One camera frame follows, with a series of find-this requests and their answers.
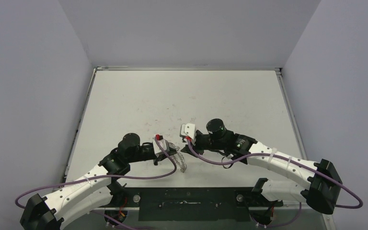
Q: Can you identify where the metal disc with keyrings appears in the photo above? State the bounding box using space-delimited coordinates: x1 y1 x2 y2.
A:
170 151 187 173

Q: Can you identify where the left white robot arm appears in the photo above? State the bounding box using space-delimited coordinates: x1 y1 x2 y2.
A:
20 133 177 230

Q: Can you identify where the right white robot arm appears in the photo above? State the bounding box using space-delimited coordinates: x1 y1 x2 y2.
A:
180 118 342 215

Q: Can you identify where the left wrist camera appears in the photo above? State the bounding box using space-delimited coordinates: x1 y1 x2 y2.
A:
152 134 170 157

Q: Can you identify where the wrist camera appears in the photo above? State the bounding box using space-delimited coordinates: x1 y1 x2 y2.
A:
152 134 170 157
179 123 197 145

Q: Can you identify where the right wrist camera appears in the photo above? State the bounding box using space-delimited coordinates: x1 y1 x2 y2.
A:
179 123 197 145

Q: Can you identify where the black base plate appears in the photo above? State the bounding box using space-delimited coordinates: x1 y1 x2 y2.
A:
105 187 283 222

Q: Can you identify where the aluminium frame rail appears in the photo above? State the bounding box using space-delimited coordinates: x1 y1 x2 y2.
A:
52 187 333 211

